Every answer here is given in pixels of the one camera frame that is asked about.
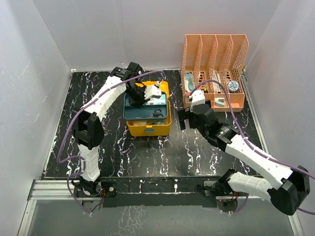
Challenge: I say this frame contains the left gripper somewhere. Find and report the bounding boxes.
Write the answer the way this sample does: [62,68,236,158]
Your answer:
[126,85,151,109]

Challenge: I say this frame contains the blue divided tray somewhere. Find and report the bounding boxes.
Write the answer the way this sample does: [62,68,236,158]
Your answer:
[123,92,169,120]

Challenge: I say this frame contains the white gauze packet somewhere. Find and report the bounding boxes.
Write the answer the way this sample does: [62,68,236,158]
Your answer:
[144,93,167,106]

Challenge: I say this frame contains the black handled scissors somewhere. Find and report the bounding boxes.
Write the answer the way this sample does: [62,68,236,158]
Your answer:
[144,109,164,118]

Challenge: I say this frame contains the cotton ball bag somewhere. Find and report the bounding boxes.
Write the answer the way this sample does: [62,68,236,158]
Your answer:
[132,120,147,126]

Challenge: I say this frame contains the cotton swab bag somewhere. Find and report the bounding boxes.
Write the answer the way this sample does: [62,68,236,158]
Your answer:
[147,119,167,125]

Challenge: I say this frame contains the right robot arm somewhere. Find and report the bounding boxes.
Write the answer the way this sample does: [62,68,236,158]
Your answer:
[189,103,310,215]

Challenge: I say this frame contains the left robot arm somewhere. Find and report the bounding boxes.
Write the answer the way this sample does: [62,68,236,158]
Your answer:
[67,62,169,196]

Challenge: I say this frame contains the yellow medicine box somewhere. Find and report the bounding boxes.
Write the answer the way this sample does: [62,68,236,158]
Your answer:
[126,81,172,137]

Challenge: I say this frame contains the blue white stapler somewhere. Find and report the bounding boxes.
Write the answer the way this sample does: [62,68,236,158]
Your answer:
[214,97,225,107]

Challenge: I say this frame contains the blue white tape dispenser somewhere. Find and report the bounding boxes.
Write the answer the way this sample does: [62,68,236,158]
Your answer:
[184,72,195,92]

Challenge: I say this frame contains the pink desk organizer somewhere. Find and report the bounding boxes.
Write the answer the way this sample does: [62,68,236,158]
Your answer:
[181,34,249,112]

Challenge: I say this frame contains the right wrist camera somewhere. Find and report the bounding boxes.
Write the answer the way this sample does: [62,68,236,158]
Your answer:
[188,90,205,111]

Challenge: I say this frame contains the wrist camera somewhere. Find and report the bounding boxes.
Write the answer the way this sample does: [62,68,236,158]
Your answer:
[188,90,205,111]
[144,82,162,100]

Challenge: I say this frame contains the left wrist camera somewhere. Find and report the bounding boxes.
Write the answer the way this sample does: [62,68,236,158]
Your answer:
[144,82,162,100]

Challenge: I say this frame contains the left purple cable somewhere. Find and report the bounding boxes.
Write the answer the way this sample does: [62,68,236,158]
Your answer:
[56,70,166,217]

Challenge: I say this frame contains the purple cable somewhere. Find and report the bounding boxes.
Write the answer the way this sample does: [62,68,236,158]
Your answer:
[187,79,315,216]
[56,70,166,217]

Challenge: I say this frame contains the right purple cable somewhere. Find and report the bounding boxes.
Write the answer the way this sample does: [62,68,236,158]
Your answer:
[187,79,315,216]

